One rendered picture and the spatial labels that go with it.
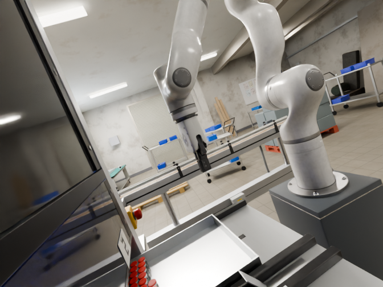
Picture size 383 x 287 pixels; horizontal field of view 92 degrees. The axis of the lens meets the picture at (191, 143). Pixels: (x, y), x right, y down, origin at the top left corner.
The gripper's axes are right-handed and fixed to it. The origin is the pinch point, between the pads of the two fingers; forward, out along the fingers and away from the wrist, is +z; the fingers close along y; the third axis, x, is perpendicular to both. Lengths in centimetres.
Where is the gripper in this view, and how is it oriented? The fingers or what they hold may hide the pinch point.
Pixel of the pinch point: (204, 164)
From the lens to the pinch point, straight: 58.7
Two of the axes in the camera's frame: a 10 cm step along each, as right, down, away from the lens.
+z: 3.6, 9.3, 1.0
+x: 8.9, -3.8, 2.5
